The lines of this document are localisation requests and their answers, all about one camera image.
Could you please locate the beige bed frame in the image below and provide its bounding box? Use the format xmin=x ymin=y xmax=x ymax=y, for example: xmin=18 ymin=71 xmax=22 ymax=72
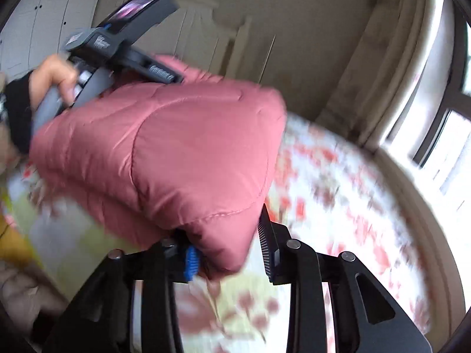
xmin=375 ymin=147 xmax=466 ymax=342

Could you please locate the person's left hand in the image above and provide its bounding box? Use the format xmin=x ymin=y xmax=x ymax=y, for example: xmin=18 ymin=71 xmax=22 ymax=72
xmin=30 ymin=54 xmax=79 ymax=111

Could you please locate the beige fluffy cloth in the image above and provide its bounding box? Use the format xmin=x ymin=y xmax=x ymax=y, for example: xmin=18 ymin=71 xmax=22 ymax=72
xmin=0 ymin=259 xmax=69 ymax=342

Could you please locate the window with dark frame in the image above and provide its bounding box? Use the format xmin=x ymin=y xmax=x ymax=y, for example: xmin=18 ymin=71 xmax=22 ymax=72
xmin=383 ymin=0 xmax=471 ymax=210

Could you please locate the floral bedsheet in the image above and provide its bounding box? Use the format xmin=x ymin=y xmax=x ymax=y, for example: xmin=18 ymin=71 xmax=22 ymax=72
xmin=7 ymin=112 xmax=433 ymax=353

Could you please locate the person's left forearm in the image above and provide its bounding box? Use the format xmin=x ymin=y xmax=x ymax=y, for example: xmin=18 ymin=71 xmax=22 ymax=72
xmin=3 ymin=71 xmax=35 ymax=155

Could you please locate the pink quilted blanket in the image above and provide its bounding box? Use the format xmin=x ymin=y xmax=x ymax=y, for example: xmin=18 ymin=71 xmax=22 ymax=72
xmin=29 ymin=54 xmax=288 ymax=281

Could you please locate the yellow pillow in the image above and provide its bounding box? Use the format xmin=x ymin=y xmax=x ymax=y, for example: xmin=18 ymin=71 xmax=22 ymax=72
xmin=0 ymin=187 xmax=35 ymax=267

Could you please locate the white wardrobe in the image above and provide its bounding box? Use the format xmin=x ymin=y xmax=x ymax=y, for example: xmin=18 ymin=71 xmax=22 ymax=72
xmin=0 ymin=0 xmax=113 ymax=78

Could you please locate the beige curtain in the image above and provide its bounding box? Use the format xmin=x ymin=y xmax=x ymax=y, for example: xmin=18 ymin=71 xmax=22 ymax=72
xmin=316 ymin=0 xmax=444 ymax=151

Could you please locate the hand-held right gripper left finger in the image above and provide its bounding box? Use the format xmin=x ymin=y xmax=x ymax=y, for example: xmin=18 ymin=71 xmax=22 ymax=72
xmin=42 ymin=230 xmax=201 ymax=353

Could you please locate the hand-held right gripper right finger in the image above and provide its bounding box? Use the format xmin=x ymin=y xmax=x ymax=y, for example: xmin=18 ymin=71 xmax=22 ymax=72
xmin=258 ymin=204 xmax=433 ymax=353

